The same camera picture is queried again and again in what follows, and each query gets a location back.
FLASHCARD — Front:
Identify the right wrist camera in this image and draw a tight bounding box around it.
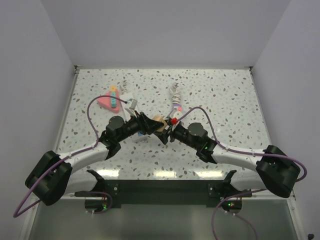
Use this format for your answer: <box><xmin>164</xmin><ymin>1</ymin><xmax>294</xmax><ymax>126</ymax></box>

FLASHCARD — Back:
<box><xmin>168</xmin><ymin>109</ymin><xmax>183</xmax><ymax>125</ymax></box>

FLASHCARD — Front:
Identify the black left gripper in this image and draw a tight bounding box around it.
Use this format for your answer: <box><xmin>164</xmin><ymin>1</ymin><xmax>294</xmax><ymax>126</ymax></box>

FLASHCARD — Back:
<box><xmin>116</xmin><ymin>110</ymin><xmax>164</xmax><ymax>143</ymax></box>

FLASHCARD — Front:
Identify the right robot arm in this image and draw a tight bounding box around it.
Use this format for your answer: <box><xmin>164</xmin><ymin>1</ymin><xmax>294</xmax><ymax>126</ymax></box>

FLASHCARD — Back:
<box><xmin>155</xmin><ymin>122</ymin><xmax>301</xmax><ymax>198</ymax></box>

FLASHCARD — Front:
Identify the pink triangular power strip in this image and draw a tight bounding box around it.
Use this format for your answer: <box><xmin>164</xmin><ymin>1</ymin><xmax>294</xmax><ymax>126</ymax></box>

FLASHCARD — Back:
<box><xmin>97</xmin><ymin>85</ymin><xmax>121</xmax><ymax>114</ymax></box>

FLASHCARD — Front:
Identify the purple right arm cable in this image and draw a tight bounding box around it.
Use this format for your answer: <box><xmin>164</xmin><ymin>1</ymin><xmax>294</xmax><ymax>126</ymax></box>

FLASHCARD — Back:
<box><xmin>178</xmin><ymin>106</ymin><xmax>308</xmax><ymax>240</ymax></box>

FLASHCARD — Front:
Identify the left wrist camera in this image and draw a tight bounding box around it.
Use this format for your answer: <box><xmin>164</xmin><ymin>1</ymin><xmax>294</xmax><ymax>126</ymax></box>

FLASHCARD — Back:
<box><xmin>125</xmin><ymin>98</ymin><xmax>138</xmax><ymax>111</ymax></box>

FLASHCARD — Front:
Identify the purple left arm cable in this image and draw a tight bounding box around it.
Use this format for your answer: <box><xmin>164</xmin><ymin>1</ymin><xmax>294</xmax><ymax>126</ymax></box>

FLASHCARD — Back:
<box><xmin>12</xmin><ymin>96</ymin><xmax>128</xmax><ymax>218</ymax></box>

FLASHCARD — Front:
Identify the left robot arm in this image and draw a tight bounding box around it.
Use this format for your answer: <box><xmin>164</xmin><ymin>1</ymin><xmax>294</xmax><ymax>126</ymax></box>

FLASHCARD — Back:
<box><xmin>25</xmin><ymin>112</ymin><xmax>164</xmax><ymax>206</ymax></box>

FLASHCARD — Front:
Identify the tan cube plug adapter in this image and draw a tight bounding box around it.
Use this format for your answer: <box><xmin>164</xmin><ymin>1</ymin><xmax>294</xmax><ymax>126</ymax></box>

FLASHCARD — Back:
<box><xmin>152</xmin><ymin>115</ymin><xmax>168</xmax><ymax>132</ymax></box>

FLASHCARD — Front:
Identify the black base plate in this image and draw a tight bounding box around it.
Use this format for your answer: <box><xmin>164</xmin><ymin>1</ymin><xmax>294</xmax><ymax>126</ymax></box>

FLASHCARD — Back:
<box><xmin>74</xmin><ymin>179</ymin><xmax>241</xmax><ymax>210</ymax></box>

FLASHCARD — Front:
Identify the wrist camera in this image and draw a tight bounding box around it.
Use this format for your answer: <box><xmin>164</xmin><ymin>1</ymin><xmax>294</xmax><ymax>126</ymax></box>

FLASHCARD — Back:
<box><xmin>168</xmin><ymin>109</ymin><xmax>183</xmax><ymax>125</ymax></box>
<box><xmin>125</xmin><ymin>98</ymin><xmax>138</xmax><ymax>111</ymax></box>

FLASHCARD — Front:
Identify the white multicolour power strip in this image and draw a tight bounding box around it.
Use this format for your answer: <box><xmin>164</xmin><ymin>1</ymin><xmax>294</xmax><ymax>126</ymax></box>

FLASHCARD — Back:
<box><xmin>119</xmin><ymin>92</ymin><xmax>147</xmax><ymax>143</ymax></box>

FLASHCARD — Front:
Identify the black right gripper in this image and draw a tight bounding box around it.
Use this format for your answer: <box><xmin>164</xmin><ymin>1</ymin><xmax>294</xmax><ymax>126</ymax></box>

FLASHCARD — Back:
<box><xmin>154</xmin><ymin>119</ymin><xmax>199</xmax><ymax>150</ymax></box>

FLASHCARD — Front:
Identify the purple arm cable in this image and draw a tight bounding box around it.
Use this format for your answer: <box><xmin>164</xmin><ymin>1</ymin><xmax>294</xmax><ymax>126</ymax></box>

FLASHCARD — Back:
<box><xmin>12</xmin><ymin>96</ymin><xmax>128</xmax><ymax>218</ymax></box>
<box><xmin>178</xmin><ymin>106</ymin><xmax>308</xmax><ymax>240</ymax></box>

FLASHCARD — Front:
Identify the purple power strip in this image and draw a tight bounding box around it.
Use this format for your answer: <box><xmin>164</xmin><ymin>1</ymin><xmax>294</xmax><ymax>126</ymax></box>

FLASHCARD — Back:
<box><xmin>169</xmin><ymin>103</ymin><xmax>182</xmax><ymax>118</ymax></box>

